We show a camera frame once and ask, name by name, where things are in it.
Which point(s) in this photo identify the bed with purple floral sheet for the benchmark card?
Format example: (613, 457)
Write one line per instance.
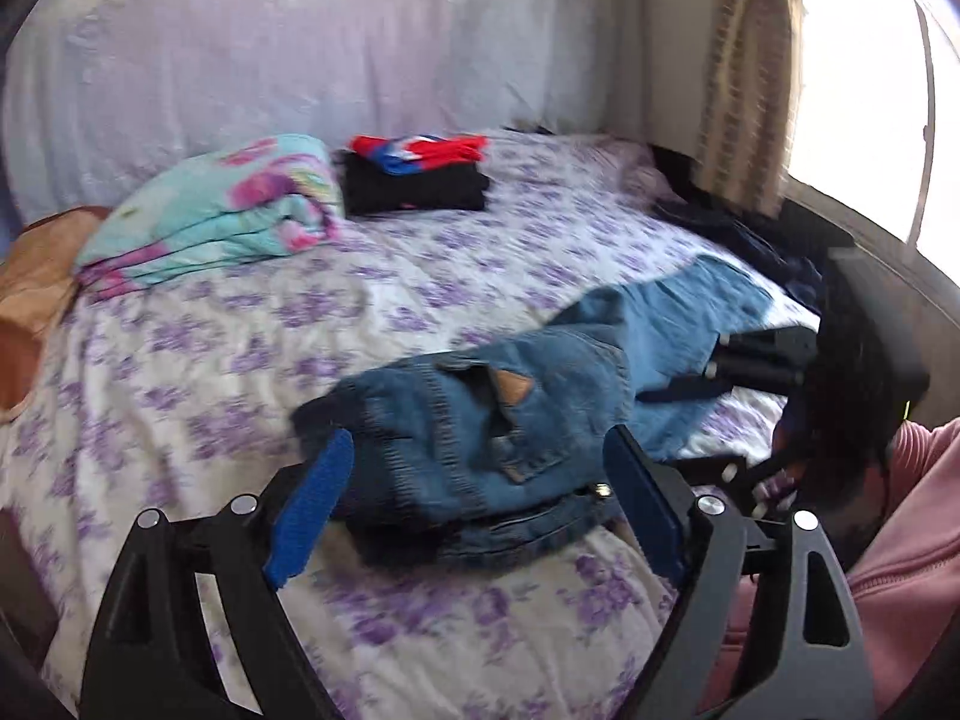
(225, 360)

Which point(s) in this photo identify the pile of dark clothes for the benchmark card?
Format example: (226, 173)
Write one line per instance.
(720, 229)

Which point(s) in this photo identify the folded black garment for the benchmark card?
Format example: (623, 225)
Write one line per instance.
(420, 191)

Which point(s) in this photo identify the folded turquoise floral blanket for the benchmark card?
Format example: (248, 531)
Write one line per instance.
(217, 217)

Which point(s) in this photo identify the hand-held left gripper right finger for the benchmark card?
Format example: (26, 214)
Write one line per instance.
(645, 510)

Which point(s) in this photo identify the brown pillow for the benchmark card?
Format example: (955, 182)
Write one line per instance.
(37, 285)

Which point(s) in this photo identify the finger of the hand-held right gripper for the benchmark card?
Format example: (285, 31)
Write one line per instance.
(765, 356)
(724, 474)

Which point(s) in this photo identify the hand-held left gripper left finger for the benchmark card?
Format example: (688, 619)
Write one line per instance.
(315, 514)

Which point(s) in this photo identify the folded red and blue garment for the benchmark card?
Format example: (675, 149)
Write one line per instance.
(420, 150)

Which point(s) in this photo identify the beige checked curtain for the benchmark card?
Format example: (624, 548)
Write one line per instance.
(746, 75)

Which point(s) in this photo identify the blue denim pants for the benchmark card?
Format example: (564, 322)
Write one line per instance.
(465, 427)

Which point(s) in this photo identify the window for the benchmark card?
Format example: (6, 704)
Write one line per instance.
(847, 90)

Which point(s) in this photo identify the white lace cover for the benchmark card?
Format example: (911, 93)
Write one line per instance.
(300, 52)

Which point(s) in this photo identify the person's right forearm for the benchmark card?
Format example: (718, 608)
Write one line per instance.
(919, 540)

